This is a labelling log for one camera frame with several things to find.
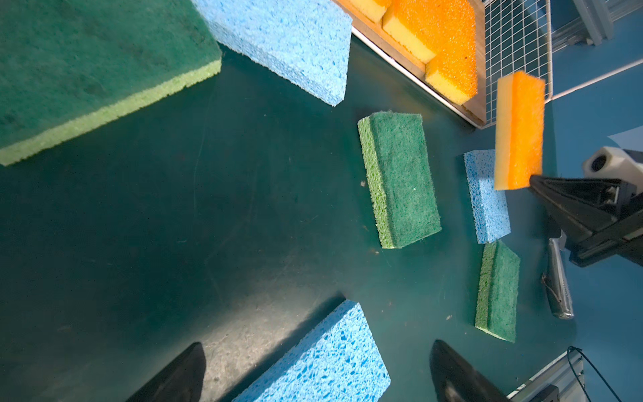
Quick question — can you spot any silver metal scoop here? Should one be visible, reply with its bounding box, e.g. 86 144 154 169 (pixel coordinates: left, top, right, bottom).
541 232 574 320

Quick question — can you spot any blue sponge near shelf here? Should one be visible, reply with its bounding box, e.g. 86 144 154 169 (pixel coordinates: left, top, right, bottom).
193 0 353 107

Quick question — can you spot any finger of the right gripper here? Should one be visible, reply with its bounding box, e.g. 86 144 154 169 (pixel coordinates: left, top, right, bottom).
529 175 642 267

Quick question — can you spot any blue sponge right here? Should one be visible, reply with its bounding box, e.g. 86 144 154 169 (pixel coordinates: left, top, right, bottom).
464 149 511 244

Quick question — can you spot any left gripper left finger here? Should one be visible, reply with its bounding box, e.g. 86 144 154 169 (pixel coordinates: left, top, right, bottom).
127 343 207 402

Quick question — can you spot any blue sponge front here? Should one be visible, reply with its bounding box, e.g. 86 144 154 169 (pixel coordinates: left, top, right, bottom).
235 300 391 401

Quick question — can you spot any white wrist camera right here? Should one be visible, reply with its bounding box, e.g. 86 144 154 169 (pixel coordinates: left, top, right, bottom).
582 147 643 194

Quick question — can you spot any white wire wooden shelf rack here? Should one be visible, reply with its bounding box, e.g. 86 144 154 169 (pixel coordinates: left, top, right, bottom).
337 0 554 129

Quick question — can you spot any green sponge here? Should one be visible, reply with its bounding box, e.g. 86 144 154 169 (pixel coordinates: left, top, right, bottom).
475 241 521 343
1 1 222 166
358 112 442 250

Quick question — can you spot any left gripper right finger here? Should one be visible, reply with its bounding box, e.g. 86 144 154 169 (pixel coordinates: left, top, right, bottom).
430 339 509 401

